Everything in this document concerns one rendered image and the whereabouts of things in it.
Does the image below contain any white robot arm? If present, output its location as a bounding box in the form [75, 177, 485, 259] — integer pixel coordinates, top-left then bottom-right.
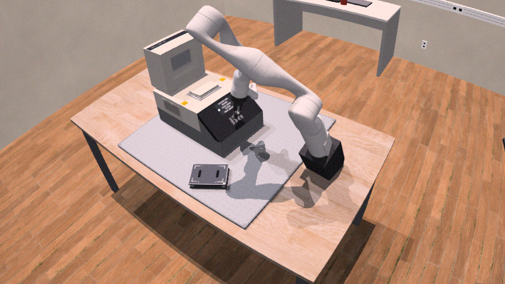
[185, 6, 332, 158]

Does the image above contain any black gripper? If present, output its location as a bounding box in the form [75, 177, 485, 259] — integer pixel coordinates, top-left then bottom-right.
[230, 92, 248, 119]

